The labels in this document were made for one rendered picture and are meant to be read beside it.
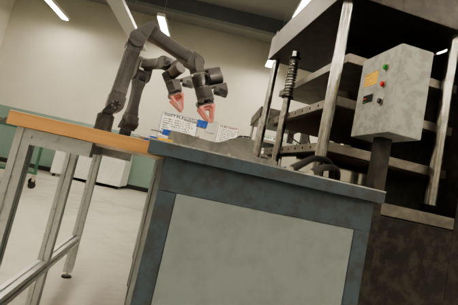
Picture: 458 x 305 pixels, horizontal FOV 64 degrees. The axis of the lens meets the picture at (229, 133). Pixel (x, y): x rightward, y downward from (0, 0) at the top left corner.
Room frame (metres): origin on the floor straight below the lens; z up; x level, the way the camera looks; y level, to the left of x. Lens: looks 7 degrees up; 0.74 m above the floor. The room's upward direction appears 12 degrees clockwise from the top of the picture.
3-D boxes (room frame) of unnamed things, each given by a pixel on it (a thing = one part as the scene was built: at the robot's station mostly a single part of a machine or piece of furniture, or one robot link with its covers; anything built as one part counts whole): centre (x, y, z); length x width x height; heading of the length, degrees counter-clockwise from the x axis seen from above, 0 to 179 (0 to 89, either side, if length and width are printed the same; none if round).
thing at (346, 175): (2.43, -0.66, 0.87); 0.50 x 0.27 x 0.17; 101
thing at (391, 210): (2.50, -0.73, 0.75); 1.30 x 0.84 x 0.06; 11
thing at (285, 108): (2.60, -0.36, 1.10); 0.05 x 0.05 x 1.30
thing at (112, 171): (8.30, 2.82, 0.47); 1.52 x 0.77 x 0.94; 92
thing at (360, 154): (2.51, -0.78, 1.01); 1.10 x 0.74 x 0.05; 11
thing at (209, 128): (1.49, 0.13, 0.93); 0.13 x 0.05 x 0.05; 101
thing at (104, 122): (1.35, 0.46, 0.84); 0.20 x 0.07 x 0.08; 8
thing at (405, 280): (2.50, -0.72, 0.36); 1.30 x 0.85 x 0.72; 11
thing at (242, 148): (1.75, 0.03, 0.87); 0.50 x 0.26 x 0.14; 101
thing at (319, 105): (2.51, -0.78, 1.26); 1.10 x 0.74 x 0.05; 11
